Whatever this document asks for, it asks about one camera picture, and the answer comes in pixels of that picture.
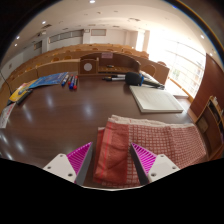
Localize large bright window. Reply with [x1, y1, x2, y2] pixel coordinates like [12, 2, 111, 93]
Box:
[146, 31, 208, 98]

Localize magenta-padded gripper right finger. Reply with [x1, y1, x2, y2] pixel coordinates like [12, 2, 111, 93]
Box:
[129, 142, 181, 186]

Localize black whiteboard eraser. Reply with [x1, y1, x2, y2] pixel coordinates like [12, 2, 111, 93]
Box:
[15, 88, 34, 106]

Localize wooden chair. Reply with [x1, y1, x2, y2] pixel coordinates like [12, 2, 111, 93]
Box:
[141, 63, 157, 78]

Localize white printed paper sheet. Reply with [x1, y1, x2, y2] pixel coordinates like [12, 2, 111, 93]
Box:
[0, 102, 17, 129]

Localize red white checkered towel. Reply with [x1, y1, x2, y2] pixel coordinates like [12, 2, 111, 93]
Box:
[92, 114, 208, 189]

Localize wooden desk organizer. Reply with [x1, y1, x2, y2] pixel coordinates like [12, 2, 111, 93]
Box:
[78, 52, 142, 76]

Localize black marker pen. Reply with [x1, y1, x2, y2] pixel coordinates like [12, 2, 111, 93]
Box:
[101, 73, 127, 82]

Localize blue whiteboard marker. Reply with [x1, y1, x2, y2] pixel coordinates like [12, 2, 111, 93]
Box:
[68, 74, 75, 89]
[61, 74, 70, 87]

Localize wooden shelf unit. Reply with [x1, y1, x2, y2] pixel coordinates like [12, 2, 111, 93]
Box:
[194, 95, 224, 158]

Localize black handheld microphone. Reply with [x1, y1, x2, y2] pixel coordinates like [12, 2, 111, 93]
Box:
[124, 71, 166, 90]

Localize rows of wooden lecture seats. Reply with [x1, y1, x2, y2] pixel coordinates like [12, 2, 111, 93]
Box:
[4, 43, 151, 86]

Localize blue booklet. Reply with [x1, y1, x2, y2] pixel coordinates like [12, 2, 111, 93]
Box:
[28, 71, 69, 90]

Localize white paper notebook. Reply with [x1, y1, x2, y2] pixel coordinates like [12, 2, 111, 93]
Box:
[129, 84, 185, 114]

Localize round ceiling lights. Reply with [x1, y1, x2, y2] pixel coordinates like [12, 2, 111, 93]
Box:
[13, 0, 206, 48]

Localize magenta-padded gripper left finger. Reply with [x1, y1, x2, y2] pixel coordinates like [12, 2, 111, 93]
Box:
[42, 141, 95, 186]

